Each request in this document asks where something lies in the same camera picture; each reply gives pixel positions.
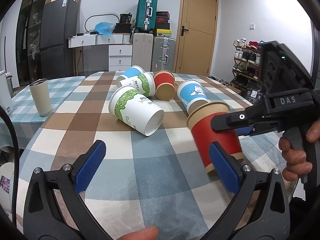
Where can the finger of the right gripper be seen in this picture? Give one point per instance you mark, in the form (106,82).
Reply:
(224,120)
(255,129)

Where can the finger of the black-blue right gripper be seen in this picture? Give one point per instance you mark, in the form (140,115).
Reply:
(259,208)

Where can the black-blue left gripper finger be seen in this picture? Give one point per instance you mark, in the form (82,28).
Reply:
(53,206)

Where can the red paper cup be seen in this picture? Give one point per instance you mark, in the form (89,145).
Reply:
(165,85)
(199,123)

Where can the right blue-white paper cup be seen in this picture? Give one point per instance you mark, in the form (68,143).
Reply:
(191,94)

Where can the blue-white paper cup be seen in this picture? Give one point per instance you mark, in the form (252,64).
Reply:
(131,72)
(191,94)

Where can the lying red paper cup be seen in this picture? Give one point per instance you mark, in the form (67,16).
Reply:
(165,85)

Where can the rear green-white paper cup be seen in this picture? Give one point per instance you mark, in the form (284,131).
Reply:
(143,83)

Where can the green-white paper cup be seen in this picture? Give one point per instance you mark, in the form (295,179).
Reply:
(136,110)
(143,83)

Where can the front green-white paper cup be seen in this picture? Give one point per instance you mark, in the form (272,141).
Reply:
(136,110)

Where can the rear blue-white paper cup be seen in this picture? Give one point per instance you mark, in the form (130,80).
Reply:
(131,72)

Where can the right hand on gripper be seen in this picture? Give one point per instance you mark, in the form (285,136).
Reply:
(296,164)

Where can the left hand thumb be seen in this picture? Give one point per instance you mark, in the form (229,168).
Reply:
(149,233)

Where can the wooden shoe rack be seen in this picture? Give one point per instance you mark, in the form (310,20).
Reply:
(247,63)

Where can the wooden door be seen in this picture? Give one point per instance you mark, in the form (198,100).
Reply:
(196,36)

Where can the teal checked tablecloth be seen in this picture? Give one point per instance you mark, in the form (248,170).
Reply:
(25,117)

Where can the plaid tablecloth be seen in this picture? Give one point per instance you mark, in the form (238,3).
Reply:
(142,181)

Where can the silver suitcase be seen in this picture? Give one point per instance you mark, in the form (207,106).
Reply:
(163,53)

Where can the beige steel tumbler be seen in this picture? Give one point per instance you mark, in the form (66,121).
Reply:
(40,94)

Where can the stacked shoe boxes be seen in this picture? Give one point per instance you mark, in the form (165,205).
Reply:
(162,20)

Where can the beige suitcase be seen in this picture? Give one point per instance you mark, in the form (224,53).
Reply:
(142,46)

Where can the teal suitcase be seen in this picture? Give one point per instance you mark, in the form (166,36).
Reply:
(146,16)

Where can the white drawer cabinet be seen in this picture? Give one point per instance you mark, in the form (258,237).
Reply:
(119,57)

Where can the black bag on desk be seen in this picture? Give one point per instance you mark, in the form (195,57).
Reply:
(124,25)

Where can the white desk with drawers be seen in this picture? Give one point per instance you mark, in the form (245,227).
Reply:
(88,40)

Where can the blue plastic bag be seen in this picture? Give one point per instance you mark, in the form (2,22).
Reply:
(105,28)

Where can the dark shelving unit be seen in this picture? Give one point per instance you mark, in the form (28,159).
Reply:
(28,59)

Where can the black refrigerator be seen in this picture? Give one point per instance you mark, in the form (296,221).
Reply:
(58,24)

